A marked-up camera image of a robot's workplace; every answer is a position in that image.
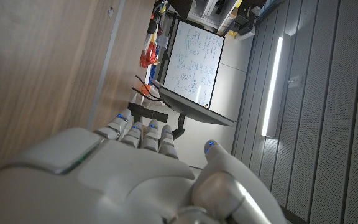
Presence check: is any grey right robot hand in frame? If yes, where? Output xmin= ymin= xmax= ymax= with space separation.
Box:
xmin=0 ymin=107 xmax=288 ymax=224

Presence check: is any black computer monitor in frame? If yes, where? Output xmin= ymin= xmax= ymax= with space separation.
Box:
xmin=158 ymin=86 xmax=236 ymax=128

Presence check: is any red plastic bag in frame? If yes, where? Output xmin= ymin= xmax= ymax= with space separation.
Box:
xmin=139 ymin=42 xmax=158 ymax=68

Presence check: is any whiteboard with writing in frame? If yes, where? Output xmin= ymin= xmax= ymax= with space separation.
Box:
xmin=162 ymin=19 xmax=226 ymax=109

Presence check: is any long ceiling light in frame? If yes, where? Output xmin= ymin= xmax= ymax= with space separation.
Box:
xmin=260 ymin=33 xmax=292 ymax=139

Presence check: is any white shelf unit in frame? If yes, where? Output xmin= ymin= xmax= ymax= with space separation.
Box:
xmin=188 ymin=0 xmax=259 ymax=41

